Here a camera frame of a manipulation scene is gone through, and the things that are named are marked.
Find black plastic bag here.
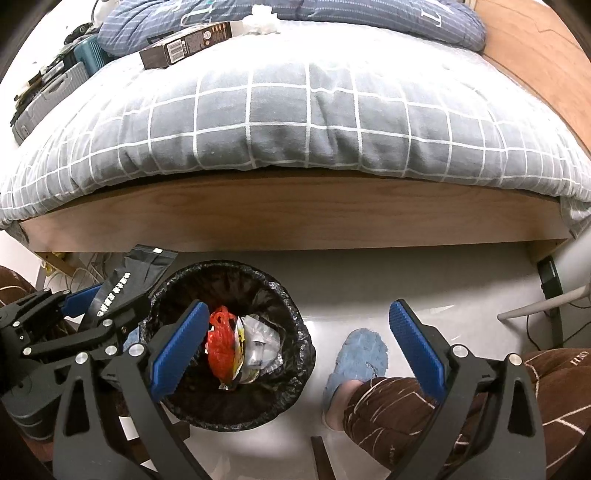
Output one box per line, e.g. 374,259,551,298
79,245,178,331

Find red plastic bag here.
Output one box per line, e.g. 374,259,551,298
205,306,236,382

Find clear pink plastic bag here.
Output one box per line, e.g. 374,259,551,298
239,316,283,384

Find dark snack box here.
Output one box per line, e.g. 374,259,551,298
139,22,232,69

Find yellow white snack wrapper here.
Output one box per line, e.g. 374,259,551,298
219,318,259,390

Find black lined trash bin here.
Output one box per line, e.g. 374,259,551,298
139,260,315,432

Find right blue slipper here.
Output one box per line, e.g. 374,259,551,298
322,328,389,432

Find right leg brown pants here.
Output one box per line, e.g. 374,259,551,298
341,347,591,480

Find black power adapter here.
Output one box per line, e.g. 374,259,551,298
537,255,564,299

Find white chair leg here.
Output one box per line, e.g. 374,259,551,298
497,284,590,321

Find grey hard suitcase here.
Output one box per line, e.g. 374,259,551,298
11,62,88,145

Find teal suitcase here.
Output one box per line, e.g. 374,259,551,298
73,34,113,77

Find grey checked bed sheet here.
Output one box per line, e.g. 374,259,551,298
1,22,590,234

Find clutter pile on suitcase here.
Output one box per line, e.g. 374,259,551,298
10,23,99,126

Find crumpled white tissue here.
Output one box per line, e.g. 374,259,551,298
242,4,280,35

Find tangled white cables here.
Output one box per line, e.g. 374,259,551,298
38,252,112,294

